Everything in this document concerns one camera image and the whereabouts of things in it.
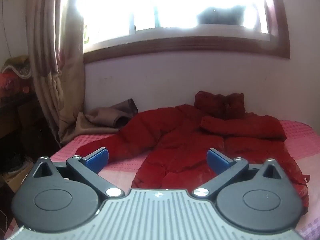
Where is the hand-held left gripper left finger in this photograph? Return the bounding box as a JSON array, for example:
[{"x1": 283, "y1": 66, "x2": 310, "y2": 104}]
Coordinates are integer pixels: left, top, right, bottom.
[{"x1": 30, "y1": 147, "x2": 125, "y2": 198}]

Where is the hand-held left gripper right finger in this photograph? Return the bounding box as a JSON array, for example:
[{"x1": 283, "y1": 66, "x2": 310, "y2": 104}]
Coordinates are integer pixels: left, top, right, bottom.
[{"x1": 192, "y1": 148, "x2": 284, "y2": 198}]

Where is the red down jacket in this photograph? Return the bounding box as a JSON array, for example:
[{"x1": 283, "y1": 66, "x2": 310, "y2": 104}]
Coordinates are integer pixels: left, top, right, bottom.
[{"x1": 75, "y1": 90, "x2": 309, "y2": 216}]

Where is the brown cloth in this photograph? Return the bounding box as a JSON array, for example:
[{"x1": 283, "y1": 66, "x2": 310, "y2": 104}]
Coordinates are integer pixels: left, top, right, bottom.
[{"x1": 75, "y1": 99, "x2": 139, "y2": 136}]

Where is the dark wooden cabinet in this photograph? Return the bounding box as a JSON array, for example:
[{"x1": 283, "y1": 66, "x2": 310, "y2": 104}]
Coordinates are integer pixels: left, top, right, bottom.
[{"x1": 0, "y1": 92, "x2": 58, "y2": 180}]

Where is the pink checkered bed sheet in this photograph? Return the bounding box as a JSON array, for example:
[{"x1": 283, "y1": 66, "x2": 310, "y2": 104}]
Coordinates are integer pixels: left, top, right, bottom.
[{"x1": 12, "y1": 119, "x2": 320, "y2": 240}]

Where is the cardboard box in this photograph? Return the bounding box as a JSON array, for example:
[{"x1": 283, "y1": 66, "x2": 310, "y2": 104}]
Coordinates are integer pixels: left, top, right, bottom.
[{"x1": 4, "y1": 170, "x2": 28, "y2": 193}]

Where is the beige patterned curtain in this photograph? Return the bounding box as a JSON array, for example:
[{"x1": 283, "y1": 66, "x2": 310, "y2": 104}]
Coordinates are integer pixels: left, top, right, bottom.
[{"x1": 25, "y1": 0, "x2": 87, "y2": 146}]

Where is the red bag on cabinet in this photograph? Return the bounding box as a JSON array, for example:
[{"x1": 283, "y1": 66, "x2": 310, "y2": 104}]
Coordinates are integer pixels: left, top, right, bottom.
[{"x1": 0, "y1": 72, "x2": 33, "y2": 101}]

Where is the beige embroidered cloth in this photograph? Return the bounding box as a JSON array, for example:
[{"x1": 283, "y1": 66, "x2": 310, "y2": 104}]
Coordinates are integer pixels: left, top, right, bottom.
[{"x1": 1, "y1": 55, "x2": 32, "y2": 78}]

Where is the dark object on windowsill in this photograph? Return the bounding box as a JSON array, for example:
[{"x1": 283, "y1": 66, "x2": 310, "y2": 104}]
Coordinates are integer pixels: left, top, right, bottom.
[{"x1": 196, "y1": 5, "x2": 247, "y2": 27}]

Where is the brown wooden window frame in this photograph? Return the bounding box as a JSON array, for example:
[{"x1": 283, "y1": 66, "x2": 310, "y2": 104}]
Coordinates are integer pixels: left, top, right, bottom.
[{"x1": 82, "y1": 0, "x2": 291, "y2": 64}]

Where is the thin wall cable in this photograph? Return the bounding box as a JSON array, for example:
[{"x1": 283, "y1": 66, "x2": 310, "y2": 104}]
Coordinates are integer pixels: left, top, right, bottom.
[{"x1": 0, "y1": 0, "x2": 13, "y2": 58}]

